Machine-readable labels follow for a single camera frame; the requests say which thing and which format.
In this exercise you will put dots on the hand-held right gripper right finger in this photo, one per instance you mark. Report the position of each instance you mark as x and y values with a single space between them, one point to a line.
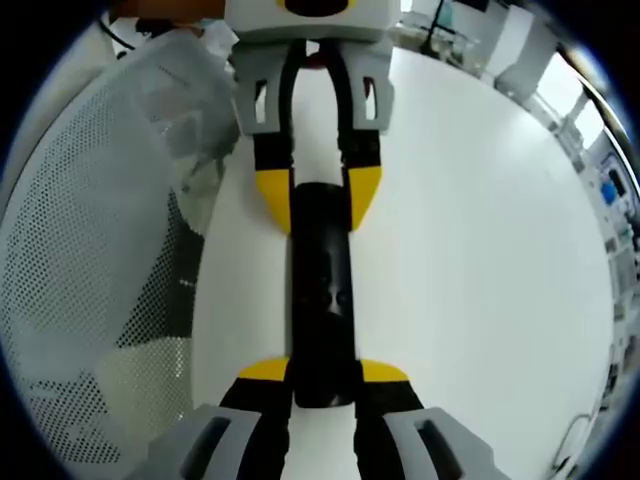
390 430

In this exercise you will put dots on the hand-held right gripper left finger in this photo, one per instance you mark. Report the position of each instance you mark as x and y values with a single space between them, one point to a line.
260 430

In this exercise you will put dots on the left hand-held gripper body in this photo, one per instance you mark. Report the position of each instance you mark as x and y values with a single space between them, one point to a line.
260 20

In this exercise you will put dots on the black remote control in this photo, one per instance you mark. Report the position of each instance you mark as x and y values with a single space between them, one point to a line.
322 250

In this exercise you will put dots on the black stand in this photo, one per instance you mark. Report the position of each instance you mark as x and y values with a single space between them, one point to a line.
434 25

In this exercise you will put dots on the white mesh laundry basket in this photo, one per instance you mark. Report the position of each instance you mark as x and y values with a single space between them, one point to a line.
75 225

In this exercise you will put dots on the blue round object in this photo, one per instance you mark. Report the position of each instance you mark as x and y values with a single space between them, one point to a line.
608 191

